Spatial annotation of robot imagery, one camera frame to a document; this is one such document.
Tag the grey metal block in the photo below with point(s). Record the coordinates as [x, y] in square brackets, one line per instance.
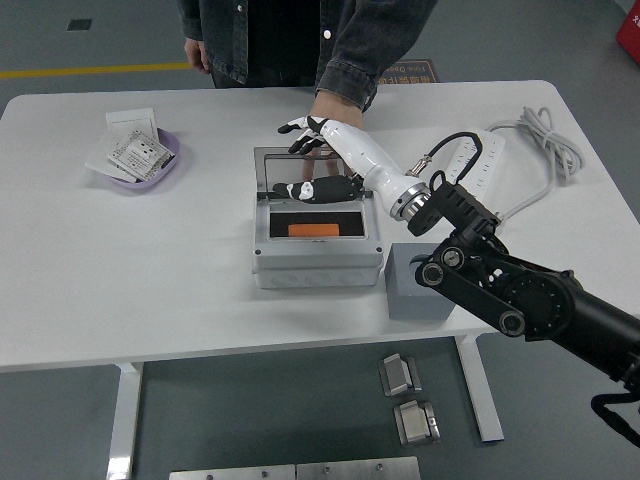
[415, 425]
[395, 375]

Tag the white power strip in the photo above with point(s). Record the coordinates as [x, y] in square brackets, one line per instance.
[495, 160]

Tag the brown floor sign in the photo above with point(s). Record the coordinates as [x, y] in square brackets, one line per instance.
[420, 72]

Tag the yellow floor tape line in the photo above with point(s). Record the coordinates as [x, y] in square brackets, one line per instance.
[100, 70]

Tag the person's right forearm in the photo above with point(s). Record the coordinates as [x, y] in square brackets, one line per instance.
[189, 20]

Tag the person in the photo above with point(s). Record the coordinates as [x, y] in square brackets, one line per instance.
[280, 40]

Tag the grey electrical box clear lid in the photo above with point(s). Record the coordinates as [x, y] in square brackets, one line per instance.
[315, 248]

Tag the grey cube with round hole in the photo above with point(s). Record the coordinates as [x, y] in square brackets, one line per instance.
[410, 305]

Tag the black floor hatch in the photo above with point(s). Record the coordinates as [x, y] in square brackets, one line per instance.
[80, 25]

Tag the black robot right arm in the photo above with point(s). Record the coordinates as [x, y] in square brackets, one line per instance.
[540, 295]

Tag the plain white switch plate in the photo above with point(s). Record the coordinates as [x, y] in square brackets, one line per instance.
[132, 120]

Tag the red box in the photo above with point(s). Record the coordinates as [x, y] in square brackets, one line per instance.
[630, 30]

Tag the purple plastic tray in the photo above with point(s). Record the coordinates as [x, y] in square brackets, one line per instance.
[150, 185]

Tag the white packaged wall plate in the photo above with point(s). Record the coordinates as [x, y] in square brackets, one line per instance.
[100, 155]

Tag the orange cylinder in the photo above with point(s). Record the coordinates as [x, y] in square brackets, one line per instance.
[314, 230]

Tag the white socket panel printed wrap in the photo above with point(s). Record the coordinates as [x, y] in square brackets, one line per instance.
[137, 155]

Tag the person's left hand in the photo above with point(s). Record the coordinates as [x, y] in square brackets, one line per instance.
[335, 107]

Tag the person's right hand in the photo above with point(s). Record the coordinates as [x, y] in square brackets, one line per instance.
[196, 54]

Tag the grey metal plate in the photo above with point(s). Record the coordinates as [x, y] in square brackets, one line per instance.
[230, 472]
[357, 470]

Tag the person's left forearm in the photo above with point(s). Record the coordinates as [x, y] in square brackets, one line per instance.
[370, 55]

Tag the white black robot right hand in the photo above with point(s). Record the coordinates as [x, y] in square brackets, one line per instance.
[360, 150]

